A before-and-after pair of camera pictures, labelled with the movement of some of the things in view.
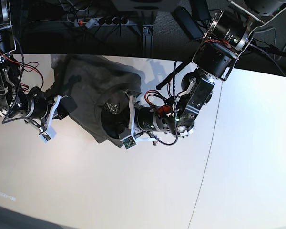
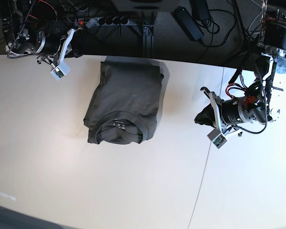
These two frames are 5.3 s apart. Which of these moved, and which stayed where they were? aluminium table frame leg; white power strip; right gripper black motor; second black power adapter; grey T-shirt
Moved: right gripper black motor; grey T-shirt
Stayed: white power strip; second black power adapter; aluminium table frame leg
